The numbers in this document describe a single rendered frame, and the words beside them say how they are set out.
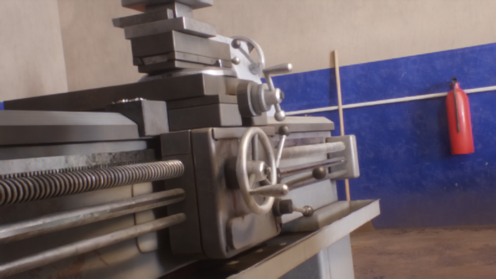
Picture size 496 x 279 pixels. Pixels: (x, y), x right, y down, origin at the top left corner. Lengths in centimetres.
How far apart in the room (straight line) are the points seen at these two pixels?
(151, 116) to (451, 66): 415
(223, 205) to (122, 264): 25
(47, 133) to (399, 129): 446
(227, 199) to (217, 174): 7
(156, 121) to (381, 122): 412
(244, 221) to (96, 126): 43
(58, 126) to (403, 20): 450
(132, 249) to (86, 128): 30
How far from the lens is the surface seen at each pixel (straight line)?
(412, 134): 554
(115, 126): 147
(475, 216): 554
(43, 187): 116
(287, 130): 177
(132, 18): 170
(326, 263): 270
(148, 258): 159
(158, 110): 159
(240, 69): 249
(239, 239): 158
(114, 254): 148
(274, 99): 166
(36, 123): 128
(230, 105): 162
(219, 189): 153
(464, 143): 531
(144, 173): 140
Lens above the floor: 74
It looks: 1 degrees up
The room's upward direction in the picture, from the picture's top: 6 degrees counter-clockwise
